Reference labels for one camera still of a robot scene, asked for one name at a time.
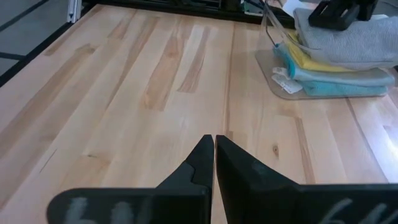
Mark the light blue teal-edged towel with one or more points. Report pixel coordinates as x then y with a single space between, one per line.
342 77

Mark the teal fluffy microfiber towel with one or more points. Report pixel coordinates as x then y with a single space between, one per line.
342 89

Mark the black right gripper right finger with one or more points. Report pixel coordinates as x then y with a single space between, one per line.
280 205

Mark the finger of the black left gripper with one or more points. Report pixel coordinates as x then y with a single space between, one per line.
368 7
334 15

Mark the yellow microfiber towel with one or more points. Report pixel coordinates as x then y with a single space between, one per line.
306 60

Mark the clear plastic bin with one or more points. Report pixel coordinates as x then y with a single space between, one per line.
270 68

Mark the grey microfiber towel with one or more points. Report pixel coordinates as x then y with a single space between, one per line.
357 46

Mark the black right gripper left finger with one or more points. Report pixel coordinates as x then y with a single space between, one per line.
149 207

